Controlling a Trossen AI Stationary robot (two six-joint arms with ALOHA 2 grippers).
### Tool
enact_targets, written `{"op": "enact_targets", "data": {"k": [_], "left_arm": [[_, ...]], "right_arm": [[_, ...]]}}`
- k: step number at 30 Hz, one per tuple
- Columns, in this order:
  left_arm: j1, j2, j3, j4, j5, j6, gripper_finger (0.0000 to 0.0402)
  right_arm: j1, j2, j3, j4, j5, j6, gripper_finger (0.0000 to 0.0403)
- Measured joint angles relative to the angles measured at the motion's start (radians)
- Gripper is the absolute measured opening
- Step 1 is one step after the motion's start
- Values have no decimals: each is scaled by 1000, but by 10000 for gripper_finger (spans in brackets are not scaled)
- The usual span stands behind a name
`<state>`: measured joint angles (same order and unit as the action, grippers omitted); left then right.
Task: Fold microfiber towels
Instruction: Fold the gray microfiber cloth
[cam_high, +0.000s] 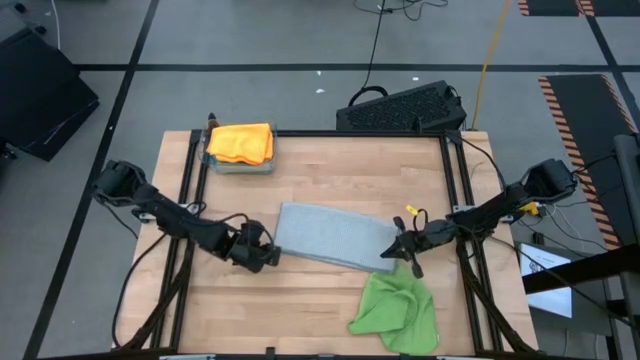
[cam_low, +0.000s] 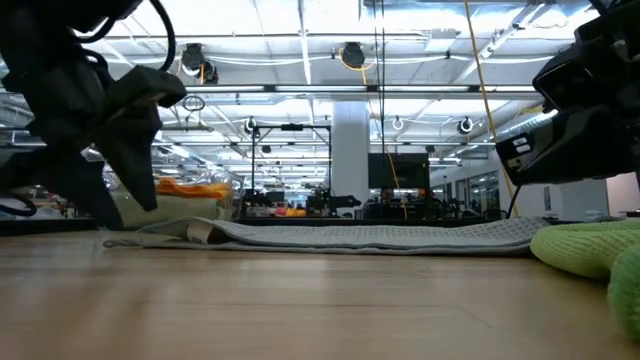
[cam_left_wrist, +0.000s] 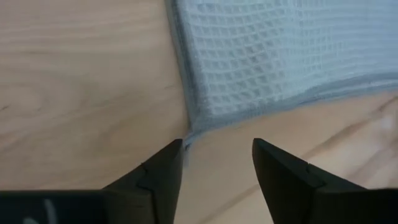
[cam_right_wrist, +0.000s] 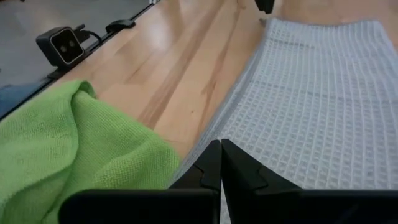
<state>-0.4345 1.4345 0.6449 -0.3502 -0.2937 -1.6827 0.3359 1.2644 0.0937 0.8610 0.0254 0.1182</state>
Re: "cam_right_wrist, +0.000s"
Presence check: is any black table-level camera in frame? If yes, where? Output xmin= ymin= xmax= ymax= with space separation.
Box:
xmin=35 ymin=26 xmax=86 ymax=69

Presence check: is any black camera cable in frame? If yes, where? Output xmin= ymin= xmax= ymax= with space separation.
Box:
xmin=73 ymin=24 xmax=104 ymax=44

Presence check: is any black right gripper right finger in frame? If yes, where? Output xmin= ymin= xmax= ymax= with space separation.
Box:
xmin=221 ymin=138 xmax=303 ymax=224

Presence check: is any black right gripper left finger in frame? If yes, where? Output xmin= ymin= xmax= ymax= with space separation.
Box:
xmin=169 ymin=139 xmax=223 ymax=190

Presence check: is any bright green microfiber towel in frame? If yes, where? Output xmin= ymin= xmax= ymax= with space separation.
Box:
xmin=0 ymin=79 xmax=182 ymax=224

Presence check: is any grey microfiber towel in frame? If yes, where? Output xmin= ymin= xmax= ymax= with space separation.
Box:
xmin=172 ymin=17 xmax=398 ymax=224

